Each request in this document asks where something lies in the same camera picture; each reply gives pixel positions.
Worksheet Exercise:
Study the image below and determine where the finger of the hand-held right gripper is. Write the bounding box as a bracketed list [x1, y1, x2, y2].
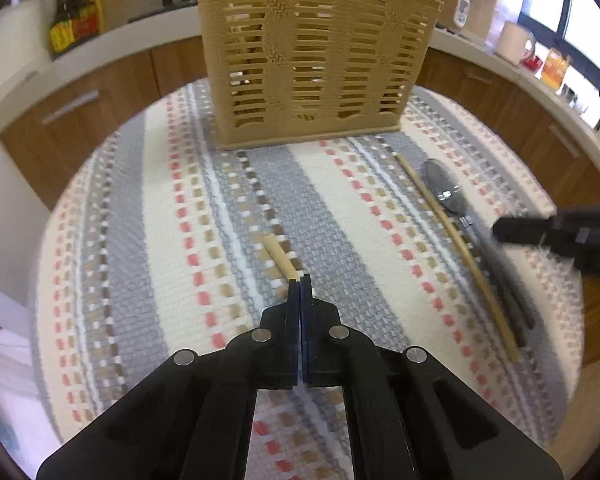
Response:
[492, 205, 600, 277]

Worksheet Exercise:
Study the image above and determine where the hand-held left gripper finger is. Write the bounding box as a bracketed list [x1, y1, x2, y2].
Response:
[300, 275, 563, 480]
[36, 276, 301, 480]

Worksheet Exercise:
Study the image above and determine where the wooden chopstick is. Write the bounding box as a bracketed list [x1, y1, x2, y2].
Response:
[262, 234, 303, 283]
[395, 152, 521, 363]

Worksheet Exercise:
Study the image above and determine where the metal spoon with dark handle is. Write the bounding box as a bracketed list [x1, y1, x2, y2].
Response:
[421, 158, 536, 348]

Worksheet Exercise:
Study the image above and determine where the tan plastic utensil basket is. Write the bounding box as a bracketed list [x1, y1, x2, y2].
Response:
[192, 0, 443, 151]

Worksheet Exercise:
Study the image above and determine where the striped woven tablecloth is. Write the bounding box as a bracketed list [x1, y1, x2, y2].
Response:
[30, 80, 588, 480]

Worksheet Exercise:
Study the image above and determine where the orange jar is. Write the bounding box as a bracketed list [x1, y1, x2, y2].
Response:
[541, 47, 571, 86]

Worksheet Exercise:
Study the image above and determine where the dark framed window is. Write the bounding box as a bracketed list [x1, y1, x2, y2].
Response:
[517, 0, 600, 81]

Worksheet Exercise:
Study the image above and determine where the white kitchen counter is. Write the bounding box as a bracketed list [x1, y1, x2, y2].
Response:
[0, 2, 600, 176]

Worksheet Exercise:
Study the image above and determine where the black gas stove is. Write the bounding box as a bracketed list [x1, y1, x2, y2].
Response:
[127, 0, 201, 23]

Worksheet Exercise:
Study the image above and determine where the red label sauce bottle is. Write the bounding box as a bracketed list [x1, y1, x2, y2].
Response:
[72, 0, 102, 41]

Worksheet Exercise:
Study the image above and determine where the dark soy sauce bottle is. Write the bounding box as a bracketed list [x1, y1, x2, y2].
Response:
[49, 0, 79, 56]

